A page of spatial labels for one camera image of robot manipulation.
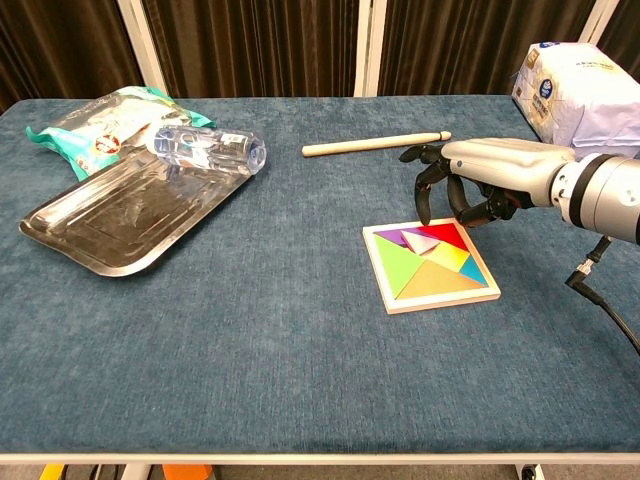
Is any orange triangle tangram piece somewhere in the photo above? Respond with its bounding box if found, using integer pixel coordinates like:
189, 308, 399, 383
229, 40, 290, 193
397, 259, 488, 302

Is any purple parallelogram tangram piece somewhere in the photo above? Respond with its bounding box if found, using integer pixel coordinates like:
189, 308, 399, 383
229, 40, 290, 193
376, 227, 409, 250

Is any yellow square tangram piece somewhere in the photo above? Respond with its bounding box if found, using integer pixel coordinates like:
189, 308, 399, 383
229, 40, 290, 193
425, 244, 472, 274

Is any green triangle tangram piece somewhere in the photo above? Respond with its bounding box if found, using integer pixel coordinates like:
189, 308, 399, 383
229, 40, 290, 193
374, 233, 427, 301

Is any pink triangle puzzle piece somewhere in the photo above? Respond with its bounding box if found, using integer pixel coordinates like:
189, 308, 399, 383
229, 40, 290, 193
400, 227, 442, 258

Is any blue table cloth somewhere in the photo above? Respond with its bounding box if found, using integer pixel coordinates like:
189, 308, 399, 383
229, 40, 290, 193
0, 95, 640, 457

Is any white tissue pack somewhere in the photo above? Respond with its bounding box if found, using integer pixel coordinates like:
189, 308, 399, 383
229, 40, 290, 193
510, 41, 640, 161

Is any red triangle tangram piece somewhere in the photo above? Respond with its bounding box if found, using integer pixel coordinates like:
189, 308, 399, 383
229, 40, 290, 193
416, 222, 472, 259

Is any white partition post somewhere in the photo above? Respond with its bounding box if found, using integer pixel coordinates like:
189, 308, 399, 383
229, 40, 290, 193
576, 0, 622, 52
116, 0, 170, 100
352, 0, 387, 98

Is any wooden stick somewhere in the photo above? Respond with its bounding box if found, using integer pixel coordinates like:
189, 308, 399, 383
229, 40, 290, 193
301, 129, 454, 159

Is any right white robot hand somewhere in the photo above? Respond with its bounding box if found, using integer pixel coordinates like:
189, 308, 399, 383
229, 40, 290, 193
398, 137, 577, 229

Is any metal tray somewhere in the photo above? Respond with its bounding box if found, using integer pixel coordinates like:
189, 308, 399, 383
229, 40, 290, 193
18, 148, 257, 278

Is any dark brown pleated curtain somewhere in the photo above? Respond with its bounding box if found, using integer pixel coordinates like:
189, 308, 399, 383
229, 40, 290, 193
376, 0, 597, 97
0, 0, 145, 114
141, 0, 362, 100
596, 0, 640, 85

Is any wooden tangram puzzle tray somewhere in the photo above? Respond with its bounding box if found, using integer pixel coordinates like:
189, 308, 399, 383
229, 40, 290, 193
361, 217, 502, 317

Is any orange object under table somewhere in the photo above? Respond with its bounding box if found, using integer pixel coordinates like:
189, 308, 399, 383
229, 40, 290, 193
161, 464, 216, 480

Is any teal snack bag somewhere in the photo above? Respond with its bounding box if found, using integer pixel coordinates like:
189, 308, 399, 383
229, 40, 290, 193
25, 85, 218, 183

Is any blue triangular wooden puzzle piece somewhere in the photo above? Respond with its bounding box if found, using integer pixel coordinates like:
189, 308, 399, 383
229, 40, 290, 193
456, 251, 489, 288

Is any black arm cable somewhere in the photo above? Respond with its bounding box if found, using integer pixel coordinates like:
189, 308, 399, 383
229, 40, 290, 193
564, 234, 640, 357

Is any clear plastic bottle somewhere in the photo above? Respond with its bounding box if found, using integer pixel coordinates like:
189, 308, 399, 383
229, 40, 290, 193
145, 125, 268, 177

